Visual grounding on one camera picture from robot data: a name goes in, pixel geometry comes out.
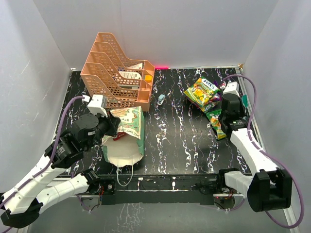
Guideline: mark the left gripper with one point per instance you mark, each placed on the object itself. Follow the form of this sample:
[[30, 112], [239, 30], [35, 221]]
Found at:
[[113, 124]]

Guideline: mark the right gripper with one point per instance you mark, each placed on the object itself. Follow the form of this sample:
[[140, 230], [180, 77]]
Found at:
[[240, 102]]

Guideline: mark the pink red snack packet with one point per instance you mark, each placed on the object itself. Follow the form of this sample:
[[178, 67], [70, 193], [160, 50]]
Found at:
[[119, 135]]

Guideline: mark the purple Fox's candy bag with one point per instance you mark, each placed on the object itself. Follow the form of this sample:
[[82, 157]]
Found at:
[[214, 101]]

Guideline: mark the green yellow gummy packet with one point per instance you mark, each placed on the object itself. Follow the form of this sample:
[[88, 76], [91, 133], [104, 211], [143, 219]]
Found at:
[[213, 117]]

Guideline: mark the green patterned paper bag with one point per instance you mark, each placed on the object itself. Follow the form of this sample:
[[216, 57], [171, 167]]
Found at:
[[128, 150]]

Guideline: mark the yellow green Fox's candy bag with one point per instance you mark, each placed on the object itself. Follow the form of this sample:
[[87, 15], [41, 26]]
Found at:
[[201, 92]]

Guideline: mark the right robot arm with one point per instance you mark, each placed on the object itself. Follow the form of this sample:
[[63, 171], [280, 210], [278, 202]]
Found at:
[[269, 187]]

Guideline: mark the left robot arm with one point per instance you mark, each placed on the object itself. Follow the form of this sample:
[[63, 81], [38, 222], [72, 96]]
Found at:
[[24, 203]]

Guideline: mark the orange plastic file organizer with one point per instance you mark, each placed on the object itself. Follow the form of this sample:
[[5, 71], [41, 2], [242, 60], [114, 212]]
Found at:
[[101, 76]]

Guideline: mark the white papers in organizer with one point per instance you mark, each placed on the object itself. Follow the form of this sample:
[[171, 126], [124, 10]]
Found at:
[[132, 74]]

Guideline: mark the light blue padlock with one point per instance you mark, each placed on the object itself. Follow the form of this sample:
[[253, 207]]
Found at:
[[161, 99]]

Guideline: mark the yellow sticky notes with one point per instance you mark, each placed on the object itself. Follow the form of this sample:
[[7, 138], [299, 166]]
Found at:
[[148, 78]]

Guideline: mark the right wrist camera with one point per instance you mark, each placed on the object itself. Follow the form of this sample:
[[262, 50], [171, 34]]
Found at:
[[230, 88]]

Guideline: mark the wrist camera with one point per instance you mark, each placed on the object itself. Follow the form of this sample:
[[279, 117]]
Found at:
[[230, 88], [96, 104]]

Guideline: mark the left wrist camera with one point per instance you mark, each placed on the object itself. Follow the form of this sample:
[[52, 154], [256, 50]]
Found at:
[[96, 104]]

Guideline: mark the black front mounting rail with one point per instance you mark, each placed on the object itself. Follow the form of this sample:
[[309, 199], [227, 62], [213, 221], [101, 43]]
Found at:
[[152, 189]]

